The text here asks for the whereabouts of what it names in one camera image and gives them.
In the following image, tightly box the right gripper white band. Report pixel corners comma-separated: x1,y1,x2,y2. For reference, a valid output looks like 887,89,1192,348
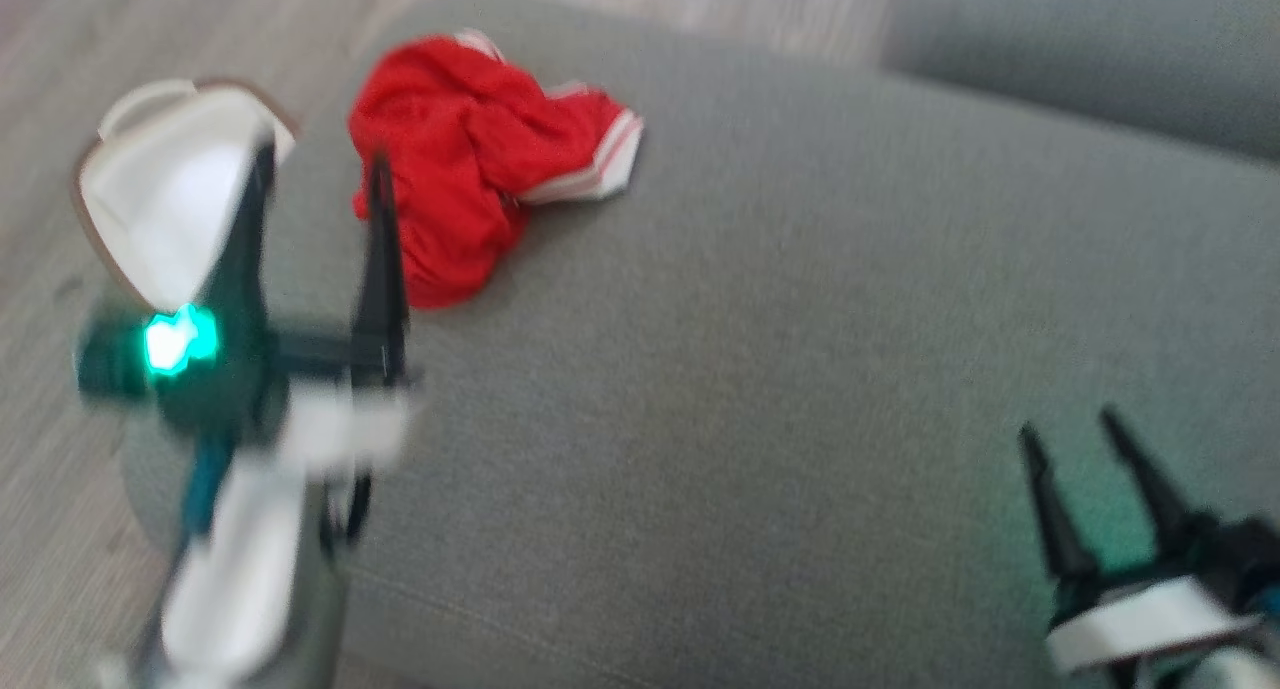
1018,406,1269,682

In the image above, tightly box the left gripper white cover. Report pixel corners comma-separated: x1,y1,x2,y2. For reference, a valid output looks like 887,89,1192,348
150,139,413,470

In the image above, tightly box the red white basketball jersey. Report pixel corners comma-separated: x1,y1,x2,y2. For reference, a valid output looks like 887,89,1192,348
347,29,646,310

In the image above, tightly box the white plastic container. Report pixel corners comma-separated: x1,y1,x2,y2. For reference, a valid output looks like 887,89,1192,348
75,77,299,315

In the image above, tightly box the grey fabric sofa seat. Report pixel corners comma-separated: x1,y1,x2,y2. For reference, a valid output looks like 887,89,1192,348
118,0,1280,689

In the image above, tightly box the grey sofa back cushion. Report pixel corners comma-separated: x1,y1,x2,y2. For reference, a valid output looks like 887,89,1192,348
880,0,1280,162

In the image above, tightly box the thin dark left arm cable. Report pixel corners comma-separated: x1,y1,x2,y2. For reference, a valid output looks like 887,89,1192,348
318,472,375,552

